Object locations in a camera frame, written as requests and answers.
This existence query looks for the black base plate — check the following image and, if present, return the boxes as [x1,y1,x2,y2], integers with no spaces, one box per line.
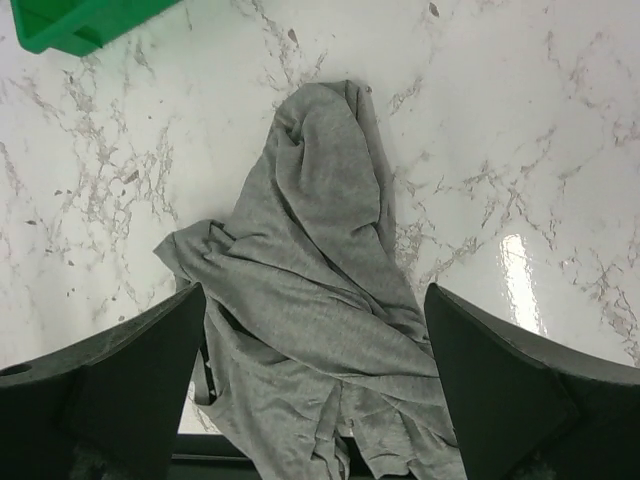
[167,434,261,480]

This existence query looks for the green plastic tray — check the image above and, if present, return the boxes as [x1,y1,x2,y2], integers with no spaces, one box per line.
[10,0,177,57]

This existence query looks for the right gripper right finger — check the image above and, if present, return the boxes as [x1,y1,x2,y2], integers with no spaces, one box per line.
[424,283,639,479]

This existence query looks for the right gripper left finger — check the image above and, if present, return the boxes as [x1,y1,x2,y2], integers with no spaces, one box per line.
[1,284,206,479]

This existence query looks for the grey t-shirt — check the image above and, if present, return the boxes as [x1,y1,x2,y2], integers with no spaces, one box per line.
[155,81,465,479]

